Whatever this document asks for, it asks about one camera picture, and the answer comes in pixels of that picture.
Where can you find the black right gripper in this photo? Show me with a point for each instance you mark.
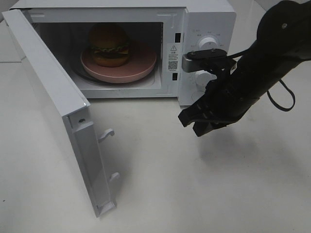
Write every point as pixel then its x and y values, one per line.
pixel 225 100

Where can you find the round white door-release button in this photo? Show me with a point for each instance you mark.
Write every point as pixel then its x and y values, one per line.
pixel 197 95

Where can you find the white dial knob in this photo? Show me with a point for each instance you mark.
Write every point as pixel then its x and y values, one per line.
pixel 203 77
pixel 208 42

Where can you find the pink round plate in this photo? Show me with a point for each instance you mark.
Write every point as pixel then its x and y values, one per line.
pixel 141 62

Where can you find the toy burger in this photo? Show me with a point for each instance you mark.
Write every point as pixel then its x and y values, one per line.
pixel 109 44

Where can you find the white microwave door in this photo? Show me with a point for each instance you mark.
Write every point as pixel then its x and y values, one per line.
pixel 65 109

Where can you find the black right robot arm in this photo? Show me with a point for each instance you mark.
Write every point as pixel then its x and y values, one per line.
pixel 283 42

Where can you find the white warning label sticker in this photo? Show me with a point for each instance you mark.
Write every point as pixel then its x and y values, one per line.
pixel 173 50

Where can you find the white microwave oven body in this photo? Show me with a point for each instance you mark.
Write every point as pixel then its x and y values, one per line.
pixel 64 26

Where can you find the glass microwave turntable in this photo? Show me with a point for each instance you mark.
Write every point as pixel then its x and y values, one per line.
pixel 148 80

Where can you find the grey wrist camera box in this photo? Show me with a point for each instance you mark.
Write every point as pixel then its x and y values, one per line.
pixel 192 62

